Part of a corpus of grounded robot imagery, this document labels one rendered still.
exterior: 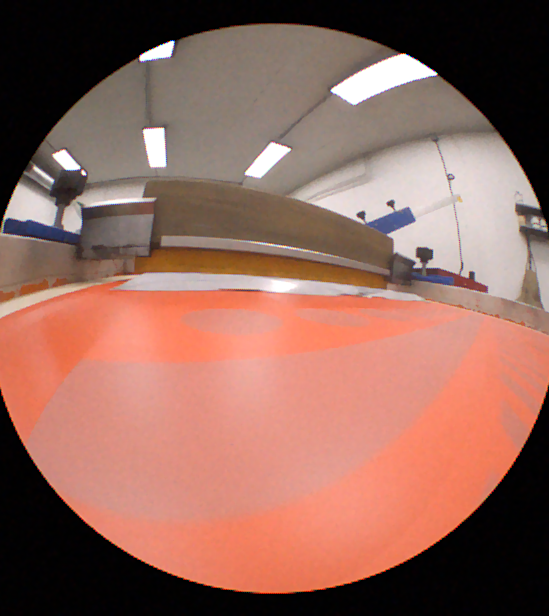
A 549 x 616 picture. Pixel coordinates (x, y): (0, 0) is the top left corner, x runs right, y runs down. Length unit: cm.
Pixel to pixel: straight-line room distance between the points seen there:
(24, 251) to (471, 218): 241
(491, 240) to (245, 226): 217
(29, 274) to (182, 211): 15
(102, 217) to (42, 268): 8
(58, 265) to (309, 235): 26
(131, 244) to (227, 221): 10
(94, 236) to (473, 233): 233
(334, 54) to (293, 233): 207
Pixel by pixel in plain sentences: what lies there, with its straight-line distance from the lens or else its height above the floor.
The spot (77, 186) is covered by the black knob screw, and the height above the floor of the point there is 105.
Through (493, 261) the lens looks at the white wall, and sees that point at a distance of 218.
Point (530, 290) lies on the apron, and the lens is 218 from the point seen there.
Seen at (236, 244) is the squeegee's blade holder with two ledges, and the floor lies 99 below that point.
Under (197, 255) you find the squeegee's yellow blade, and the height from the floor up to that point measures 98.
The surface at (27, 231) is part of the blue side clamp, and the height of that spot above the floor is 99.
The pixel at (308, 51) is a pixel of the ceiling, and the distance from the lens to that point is 216.
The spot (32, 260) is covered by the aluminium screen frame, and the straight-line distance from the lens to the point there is 16.
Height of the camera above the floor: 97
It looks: 10 degrees down
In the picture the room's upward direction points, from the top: 5 degrees clockwise
